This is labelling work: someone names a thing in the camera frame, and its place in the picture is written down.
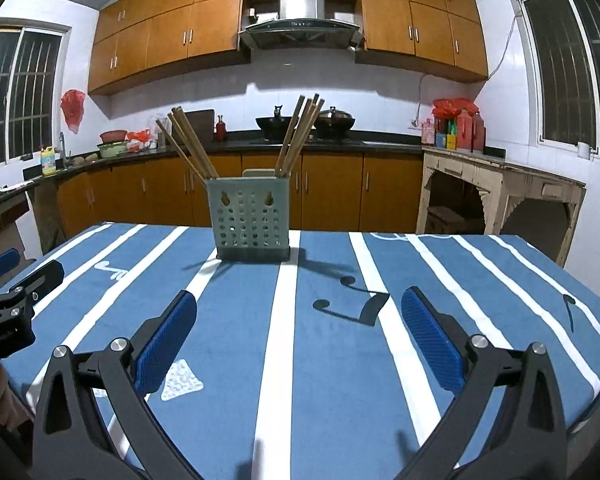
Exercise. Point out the small red bottle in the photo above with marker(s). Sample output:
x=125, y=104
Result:
x=220, y=130

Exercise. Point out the red oil bottle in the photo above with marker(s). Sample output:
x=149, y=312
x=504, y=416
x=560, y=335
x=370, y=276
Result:
x=470, y=132

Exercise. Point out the chopstick bundle left in holder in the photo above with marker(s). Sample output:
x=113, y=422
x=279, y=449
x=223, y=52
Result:
x=184, y=140

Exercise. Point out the dark cutting board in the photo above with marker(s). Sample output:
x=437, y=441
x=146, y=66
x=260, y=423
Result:
x=202, y=121

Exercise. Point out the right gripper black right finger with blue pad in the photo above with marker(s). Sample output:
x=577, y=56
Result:
x=528, y=438

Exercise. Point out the black pot on stove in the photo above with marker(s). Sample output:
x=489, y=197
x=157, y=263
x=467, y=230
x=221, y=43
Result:
x=274, y=127

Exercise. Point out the red bag on side table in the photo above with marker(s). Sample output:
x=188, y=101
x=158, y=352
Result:
x=451, y=108

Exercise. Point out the black range hood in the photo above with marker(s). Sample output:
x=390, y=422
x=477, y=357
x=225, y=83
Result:
x=299, y=24

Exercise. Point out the red plastic bag on wall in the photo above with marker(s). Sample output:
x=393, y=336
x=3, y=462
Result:
x=72, y=106

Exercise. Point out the small wooden stool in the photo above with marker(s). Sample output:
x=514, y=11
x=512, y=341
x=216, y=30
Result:
x=442, y=220

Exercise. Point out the chopstick bundle in holder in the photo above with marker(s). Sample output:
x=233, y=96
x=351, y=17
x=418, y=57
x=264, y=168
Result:
x=184, y=140
x=302, y=121

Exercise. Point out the upper wooden cabinets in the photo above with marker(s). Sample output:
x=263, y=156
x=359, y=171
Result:
x=139, y=41

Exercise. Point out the left barred window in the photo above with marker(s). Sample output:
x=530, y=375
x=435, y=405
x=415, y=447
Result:
x=28, y=66

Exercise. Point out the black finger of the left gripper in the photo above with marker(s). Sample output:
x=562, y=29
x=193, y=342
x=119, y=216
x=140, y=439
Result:
x=17, y=307

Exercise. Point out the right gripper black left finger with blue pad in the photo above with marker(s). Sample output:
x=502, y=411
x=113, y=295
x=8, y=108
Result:
x=71, y=440

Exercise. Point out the barred window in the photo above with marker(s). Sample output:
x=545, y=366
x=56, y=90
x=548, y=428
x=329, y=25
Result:
x=564, y=40
x=28, y=66

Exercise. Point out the white wooden side table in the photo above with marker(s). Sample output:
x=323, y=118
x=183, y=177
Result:
x=503, y=187

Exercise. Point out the right barred window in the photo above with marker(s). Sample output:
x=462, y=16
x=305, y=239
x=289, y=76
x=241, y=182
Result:
x=564, y=40

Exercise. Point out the person's left hand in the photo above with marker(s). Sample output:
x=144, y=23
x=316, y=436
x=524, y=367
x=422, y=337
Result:
x=13, y=413

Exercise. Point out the yellow detergent bottle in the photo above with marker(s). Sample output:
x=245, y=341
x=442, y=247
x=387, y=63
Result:
x=48, y=161

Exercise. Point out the green perforated utensil holder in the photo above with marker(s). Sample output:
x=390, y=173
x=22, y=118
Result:
x=250, y=216

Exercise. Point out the blue white striped tablecloth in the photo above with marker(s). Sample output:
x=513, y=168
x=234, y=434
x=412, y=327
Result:
x=305, y=369

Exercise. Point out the black wok with lid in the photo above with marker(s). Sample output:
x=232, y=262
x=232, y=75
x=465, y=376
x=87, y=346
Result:
x=333, y=124

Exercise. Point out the red bowl on counter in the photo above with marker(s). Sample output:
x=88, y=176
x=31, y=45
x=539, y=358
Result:
x=113, y=136

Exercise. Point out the chopstick bundle right in holder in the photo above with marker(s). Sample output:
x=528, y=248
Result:
x=302, y=121

